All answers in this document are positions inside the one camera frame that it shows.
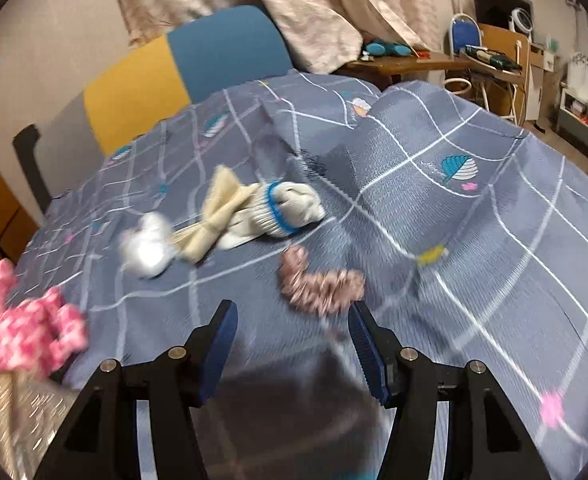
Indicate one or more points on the beige ribbed knit cloth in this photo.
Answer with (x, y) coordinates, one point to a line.
(224, 200)

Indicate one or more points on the gold embossed tin box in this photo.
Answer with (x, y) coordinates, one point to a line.
(29, 410)

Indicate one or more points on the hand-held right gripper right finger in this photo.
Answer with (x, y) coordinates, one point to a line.
(369, 350)

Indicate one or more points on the pink satin scrunchie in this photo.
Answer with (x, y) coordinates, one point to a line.
(304, 285)

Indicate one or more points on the beige patterned curtain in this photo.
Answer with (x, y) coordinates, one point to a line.
(299, 10)

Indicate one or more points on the blue round-lobed gadget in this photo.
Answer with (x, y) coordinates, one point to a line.
(386, 49)

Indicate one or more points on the white round fan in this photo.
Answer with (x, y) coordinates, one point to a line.
(519, 21)

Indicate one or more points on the grey grid printed bedsheet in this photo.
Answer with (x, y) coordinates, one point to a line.
(424, 210)

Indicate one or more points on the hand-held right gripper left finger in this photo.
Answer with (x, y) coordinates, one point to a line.
(221, 335)

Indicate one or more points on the wooden side table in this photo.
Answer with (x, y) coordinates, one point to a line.
(399, 63)

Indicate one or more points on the blue folding chair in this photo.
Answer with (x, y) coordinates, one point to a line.
(466, 35)

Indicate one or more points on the white sock blue stripe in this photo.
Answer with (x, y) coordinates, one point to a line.
(299, 205)

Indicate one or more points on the pink spotted plush toy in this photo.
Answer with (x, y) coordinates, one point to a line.
(19, 330)

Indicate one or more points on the white storage shelf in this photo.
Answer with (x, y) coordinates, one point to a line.
(584, 110)

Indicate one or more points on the grey yellow blue chair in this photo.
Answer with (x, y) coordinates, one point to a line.
(224, 50)

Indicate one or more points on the white crumpled plastic bag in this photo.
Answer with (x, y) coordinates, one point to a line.
(146, 250)

